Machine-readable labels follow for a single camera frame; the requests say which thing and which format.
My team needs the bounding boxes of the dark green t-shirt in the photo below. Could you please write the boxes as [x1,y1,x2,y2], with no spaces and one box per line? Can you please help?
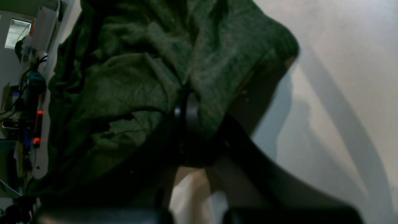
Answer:
[26,0,299,197]

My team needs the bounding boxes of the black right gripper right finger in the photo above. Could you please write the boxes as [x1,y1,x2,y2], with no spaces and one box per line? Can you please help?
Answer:
[205,115,363,224]

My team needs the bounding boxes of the teal black cordless drill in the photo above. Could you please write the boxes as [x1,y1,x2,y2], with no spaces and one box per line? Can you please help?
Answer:
[20,70,47,119]

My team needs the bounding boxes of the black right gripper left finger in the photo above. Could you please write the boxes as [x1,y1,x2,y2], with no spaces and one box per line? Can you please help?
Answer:
[34,92,199,224]

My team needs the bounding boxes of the orange black utility knife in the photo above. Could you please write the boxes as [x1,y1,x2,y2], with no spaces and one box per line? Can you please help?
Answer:
[33,110,44,149]

